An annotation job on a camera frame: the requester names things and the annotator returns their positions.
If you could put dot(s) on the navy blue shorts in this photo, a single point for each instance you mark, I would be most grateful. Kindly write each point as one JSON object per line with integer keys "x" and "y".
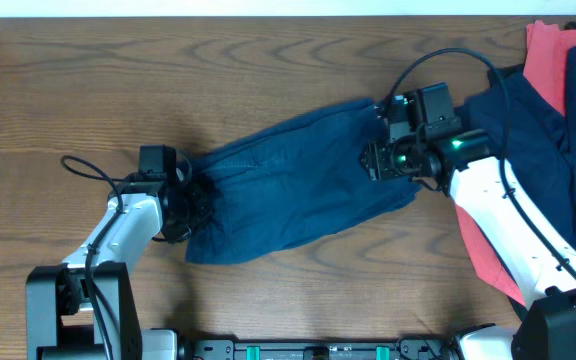
{"x": 293, "y": 183}

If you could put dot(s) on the red garment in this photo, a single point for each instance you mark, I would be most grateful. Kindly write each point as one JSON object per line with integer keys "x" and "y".
{"x": 547, "y": 48}

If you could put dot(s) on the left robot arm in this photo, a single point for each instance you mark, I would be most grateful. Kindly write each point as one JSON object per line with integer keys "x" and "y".
{"x": 83, "y": 307}

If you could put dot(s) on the navy blue garment pile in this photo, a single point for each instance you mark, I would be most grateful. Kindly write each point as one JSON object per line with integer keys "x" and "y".
{"x": 542, "y": 143}

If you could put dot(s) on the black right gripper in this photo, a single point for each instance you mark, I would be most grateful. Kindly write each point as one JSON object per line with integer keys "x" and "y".
{"x": 378, "y": 166}

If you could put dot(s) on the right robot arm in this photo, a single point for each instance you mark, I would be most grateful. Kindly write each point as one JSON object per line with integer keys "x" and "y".
{"x": 427, "y": 139}

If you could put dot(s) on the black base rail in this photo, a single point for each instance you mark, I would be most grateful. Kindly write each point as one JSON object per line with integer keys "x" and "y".
{"x": 405, "y": 348}

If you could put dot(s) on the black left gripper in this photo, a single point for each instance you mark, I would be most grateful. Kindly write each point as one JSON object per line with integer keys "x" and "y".
{"x": 198, "y": 195}

